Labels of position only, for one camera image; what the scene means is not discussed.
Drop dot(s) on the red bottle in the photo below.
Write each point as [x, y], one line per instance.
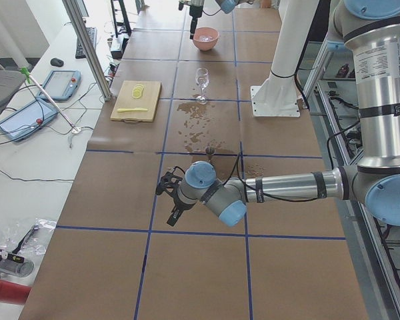
[13, 293]

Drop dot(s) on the yellow plastic knife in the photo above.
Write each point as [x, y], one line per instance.
[136, 109]

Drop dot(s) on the black computer mouse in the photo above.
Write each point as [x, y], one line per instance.
[56, 62]

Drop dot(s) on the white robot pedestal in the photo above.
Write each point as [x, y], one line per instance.
[277, 96]

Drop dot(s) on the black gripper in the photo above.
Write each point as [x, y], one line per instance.
[196, 10]
[180, 203]

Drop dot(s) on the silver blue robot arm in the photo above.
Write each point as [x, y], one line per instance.
[371, 30]
[226, 6]

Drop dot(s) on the steel cocktail jigger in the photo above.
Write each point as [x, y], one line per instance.
[210, 151]

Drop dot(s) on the aluminium frame post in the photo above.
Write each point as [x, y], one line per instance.
[76, 19]

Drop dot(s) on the pink bowl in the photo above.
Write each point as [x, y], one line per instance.
[206, 31]

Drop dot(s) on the clear wine glass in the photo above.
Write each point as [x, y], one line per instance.
[202, 81]

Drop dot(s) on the bamboo cutting board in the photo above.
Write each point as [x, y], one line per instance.
[149, 100]

